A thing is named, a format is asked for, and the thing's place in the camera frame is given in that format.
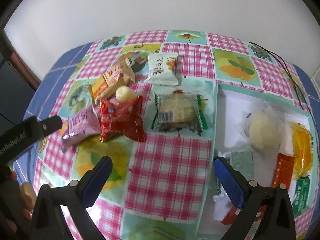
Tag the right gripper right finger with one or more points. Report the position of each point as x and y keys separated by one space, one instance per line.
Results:
x=248 y=196

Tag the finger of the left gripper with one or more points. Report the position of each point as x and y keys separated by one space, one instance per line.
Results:
x=50 y=125

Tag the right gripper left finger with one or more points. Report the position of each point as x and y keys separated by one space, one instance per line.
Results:
x=48 y=221

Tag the dark green snack packet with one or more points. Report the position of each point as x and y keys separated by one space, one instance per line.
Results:
x=301 y=194

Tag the purple cake snack packet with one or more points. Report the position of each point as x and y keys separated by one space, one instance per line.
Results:
x=83 y=124

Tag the red box snack packet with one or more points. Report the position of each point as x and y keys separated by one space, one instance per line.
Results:
x=224 y=211

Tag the red flower biscuit packet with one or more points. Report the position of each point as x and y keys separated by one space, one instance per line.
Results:
x=122 y=119

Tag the small round white candy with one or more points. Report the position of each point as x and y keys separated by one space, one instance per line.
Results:
x=124 y=94

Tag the yellow cake snack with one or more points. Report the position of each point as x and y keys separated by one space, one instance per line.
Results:
x=302 y=141

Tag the clear round pastry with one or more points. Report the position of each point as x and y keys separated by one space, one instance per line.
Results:
x=263 y=128

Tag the green edged clear biscuit packet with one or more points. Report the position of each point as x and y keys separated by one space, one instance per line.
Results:
x=177 y=111

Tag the red orange patterned packet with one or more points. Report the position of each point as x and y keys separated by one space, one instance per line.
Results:
x=284 y=170

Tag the teal patterned snack packet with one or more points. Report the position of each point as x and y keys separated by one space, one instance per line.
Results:
x=240 y=160

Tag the person's left hand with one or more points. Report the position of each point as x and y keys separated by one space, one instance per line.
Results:
x=26 y=211

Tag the blue plaid cloth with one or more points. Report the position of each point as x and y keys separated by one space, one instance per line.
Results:
x=43 y=101

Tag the orange cream cake packet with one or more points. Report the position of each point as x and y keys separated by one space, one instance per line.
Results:
x=105 y=86

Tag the teal cardboard box tray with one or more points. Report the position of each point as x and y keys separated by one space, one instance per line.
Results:
x=231 y=104

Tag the patchwork plastic tablecloth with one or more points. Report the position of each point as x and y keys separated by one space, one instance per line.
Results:
x=158 y=186

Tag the white persimmon snack packet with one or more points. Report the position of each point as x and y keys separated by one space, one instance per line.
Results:
x=162 y=69

